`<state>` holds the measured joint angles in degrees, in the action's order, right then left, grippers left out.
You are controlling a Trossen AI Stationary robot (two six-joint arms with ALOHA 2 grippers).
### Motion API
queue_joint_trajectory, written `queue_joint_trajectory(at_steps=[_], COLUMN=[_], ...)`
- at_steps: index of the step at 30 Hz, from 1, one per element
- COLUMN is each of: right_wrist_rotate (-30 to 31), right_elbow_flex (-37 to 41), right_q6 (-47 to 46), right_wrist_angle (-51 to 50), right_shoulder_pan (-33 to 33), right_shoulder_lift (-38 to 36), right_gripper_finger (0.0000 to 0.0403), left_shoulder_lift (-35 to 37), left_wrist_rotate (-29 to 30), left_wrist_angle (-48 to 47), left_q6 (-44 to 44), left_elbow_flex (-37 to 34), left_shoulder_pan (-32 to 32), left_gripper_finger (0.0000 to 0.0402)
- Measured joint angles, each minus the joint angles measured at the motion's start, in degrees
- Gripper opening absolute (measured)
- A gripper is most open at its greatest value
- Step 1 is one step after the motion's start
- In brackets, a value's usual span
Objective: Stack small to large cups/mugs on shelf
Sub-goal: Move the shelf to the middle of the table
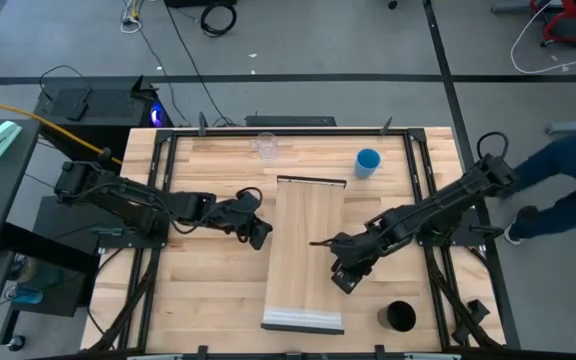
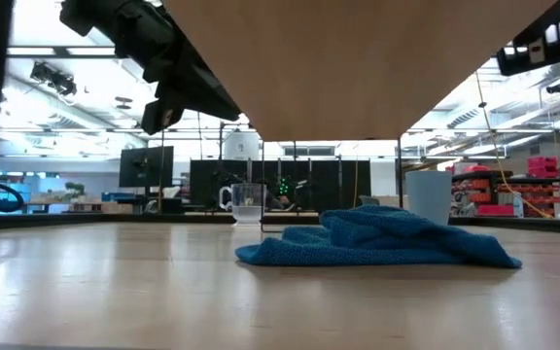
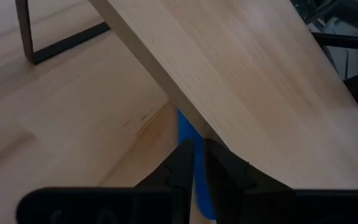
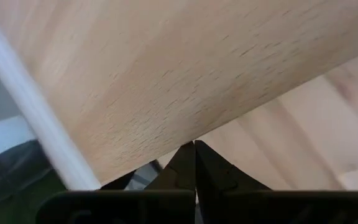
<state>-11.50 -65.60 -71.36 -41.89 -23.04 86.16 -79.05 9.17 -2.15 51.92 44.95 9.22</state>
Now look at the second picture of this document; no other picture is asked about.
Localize black partition wall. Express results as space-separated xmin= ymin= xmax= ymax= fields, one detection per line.
xmin=190 ymin=158 xmax=372 ymax=211

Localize yellow hanging cable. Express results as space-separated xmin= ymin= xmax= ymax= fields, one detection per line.
xmin=473 ymin=70 xmax=553 ymax=219

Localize black looped cable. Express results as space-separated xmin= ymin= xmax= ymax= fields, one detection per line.
xmin=0 ymin=180 xmax=25 ymax=214

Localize black monitor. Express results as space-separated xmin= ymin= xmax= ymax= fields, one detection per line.
xmin=118 ymin=145 xmax=175 ymax=189

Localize black ceiling fixture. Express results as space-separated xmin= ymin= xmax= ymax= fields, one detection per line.
xmin=29 ymin=61 xmax=78 ymax=97

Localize rack with red bins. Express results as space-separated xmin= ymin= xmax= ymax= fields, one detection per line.
xmin=433 ymin=155 xmax=560 ymax=219

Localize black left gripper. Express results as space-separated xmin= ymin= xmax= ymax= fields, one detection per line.
xmin=112 ymin=0 xmax=242 ymax=136

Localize light blue cup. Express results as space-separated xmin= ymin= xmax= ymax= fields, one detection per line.
xmin=404 ymin=169 xmax=454 ymax=227

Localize blue cloth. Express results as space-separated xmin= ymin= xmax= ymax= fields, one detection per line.
xmin=234 ymin=204 xmax=523 ymax=270

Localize clear glass mug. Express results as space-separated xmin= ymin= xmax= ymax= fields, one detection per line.
xmin=218 ymin=183 xmax=267 ymax=227

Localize wooden conveyor board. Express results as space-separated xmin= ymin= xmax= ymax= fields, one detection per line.
xmin=162 ymin=0 xmax=560 ymax=233

